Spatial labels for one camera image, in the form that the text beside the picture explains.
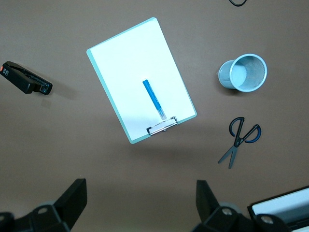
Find black stapler with red end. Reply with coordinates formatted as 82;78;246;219
0;61;53;95

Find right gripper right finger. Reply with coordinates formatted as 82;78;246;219
193;180;293;232

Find light blue mesh pen cup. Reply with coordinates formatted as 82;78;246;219
218;53;268;93

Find blue marker with white cap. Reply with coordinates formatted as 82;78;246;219
142;79;168;120

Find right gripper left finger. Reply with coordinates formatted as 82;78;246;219
0;178;87;232

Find black stacked paper tray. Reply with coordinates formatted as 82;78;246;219
247;185;309;232

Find light green clipboard with paper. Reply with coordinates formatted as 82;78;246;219
86;16;197;145

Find black and blue scissors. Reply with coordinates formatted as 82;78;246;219
217;116;262;169

